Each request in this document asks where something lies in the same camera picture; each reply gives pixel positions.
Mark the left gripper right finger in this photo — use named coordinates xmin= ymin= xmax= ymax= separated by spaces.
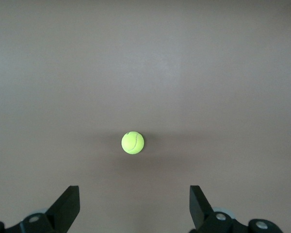
xmin=189 ymin=185 xmax=285 ymax=233

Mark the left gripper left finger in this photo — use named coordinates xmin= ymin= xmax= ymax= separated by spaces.
xmin=0 ymin=185 xmax=81 ymax=233

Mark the yellow-green tennis ball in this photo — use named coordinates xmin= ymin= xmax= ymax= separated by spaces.
xmin=121 ymin=131 xmax=145 ymax=155

